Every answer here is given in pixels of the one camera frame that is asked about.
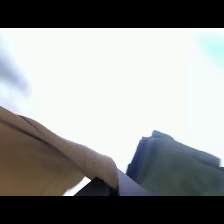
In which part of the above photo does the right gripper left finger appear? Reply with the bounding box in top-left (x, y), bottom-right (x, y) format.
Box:
top-left (74, 176), bottom-right (118, 197)

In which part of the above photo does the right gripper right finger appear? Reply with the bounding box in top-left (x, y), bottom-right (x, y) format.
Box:
top-left (116, 168), bottom-right (152, 197)

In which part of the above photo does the tan garment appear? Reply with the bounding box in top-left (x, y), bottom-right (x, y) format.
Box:
top-left (0, 105), bottom-right (120, 197)

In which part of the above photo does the dark green garment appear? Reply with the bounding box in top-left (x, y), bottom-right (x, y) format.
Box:
top-left (125, 129), bottom-right (224, 197)

